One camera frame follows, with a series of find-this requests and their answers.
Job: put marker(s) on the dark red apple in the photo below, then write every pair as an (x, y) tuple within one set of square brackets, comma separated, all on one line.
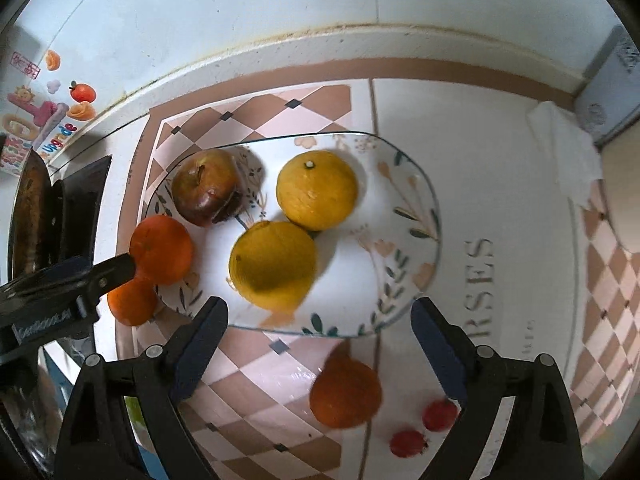
[(205, 185)]

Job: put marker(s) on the black tray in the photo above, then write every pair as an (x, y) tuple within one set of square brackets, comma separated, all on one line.
[(70, 210)]

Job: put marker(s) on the small red fruit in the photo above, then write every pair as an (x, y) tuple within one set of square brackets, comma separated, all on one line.
[(407, 444), (440, 415)]

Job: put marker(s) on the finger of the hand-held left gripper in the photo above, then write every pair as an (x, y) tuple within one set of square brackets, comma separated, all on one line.
[(115, 270)]

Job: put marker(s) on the orange tangerine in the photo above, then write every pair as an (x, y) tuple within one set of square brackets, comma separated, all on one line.
[(132, 302), (165, 250), (345, 395)]

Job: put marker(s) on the grey box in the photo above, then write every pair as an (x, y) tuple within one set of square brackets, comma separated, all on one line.
[(607, 90)]

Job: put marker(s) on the white paper tissue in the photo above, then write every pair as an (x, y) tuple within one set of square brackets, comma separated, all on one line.
[(565, 150)]

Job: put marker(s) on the yellow orange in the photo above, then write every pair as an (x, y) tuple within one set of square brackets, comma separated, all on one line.
[(317, 190), (272, 265)]

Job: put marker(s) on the colourful fruit wall sticker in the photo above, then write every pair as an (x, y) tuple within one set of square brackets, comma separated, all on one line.
[(45, 120)]

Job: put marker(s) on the checkered tablecloth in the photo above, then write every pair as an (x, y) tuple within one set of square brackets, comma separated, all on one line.
[(500, 170)]

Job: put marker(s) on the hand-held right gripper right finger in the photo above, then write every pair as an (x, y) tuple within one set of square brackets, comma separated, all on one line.
[(440, 350)]

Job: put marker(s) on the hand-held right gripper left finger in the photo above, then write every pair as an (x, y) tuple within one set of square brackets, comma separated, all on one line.
[(197, 350)]

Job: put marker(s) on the floral glass plate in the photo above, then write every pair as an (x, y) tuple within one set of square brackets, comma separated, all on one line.
[(360, 260)]

